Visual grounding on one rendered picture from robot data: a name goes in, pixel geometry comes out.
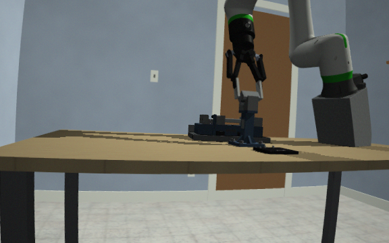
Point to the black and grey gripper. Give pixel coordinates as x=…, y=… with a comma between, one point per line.
x=244, y=43

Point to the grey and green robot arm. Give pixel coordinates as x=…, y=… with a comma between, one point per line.
x=331, y=52

